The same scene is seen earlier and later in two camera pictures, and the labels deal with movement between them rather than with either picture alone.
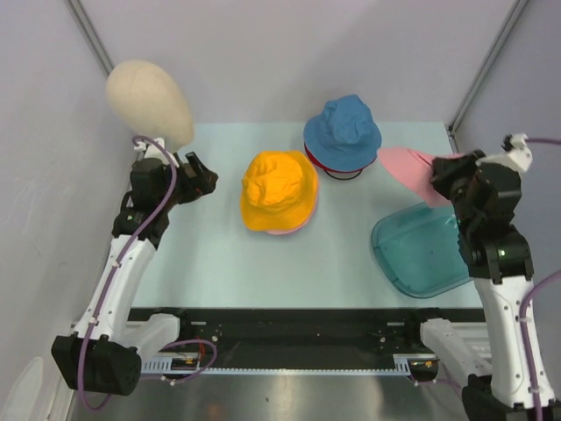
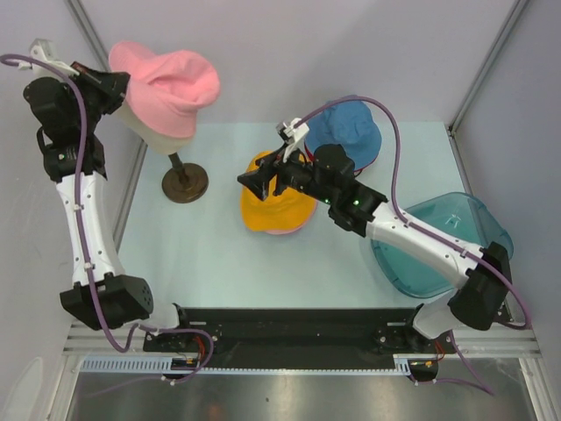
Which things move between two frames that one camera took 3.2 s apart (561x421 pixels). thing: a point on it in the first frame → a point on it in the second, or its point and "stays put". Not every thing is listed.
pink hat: x=412 y=171 → x=166 y=89
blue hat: x=344 y=136 stays put
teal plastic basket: x=417 y=250 stays put
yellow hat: x=279 y=190 stays put
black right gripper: x=443 y=167 → x=258 y=181
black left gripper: x=202 y=182 → x=110 y=85
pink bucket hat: x=311 y=217 stays put
